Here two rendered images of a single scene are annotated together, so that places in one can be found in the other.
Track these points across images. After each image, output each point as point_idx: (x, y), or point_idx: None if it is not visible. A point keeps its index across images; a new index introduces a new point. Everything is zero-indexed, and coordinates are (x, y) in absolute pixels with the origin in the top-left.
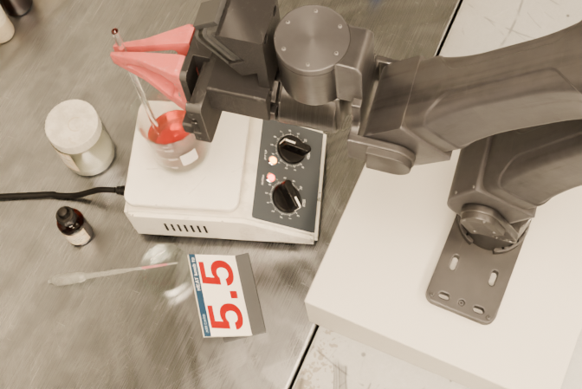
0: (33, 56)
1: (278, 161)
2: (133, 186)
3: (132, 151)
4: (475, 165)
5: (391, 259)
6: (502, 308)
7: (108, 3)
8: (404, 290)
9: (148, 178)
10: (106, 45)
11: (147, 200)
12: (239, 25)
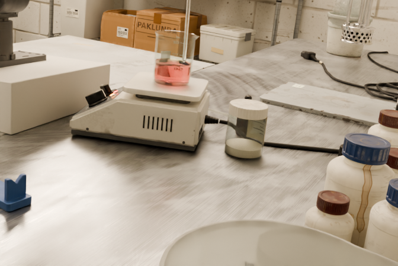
0: (305, 194)
1: (108, 97)
2: (202, 81)
3: (204, 87)
4: None
5: (57, 64)
6: None
7: (242, 209)
8: (55, 61)
9: (193, 82)
10: (239, 189)
11: (193, 78)
12: None
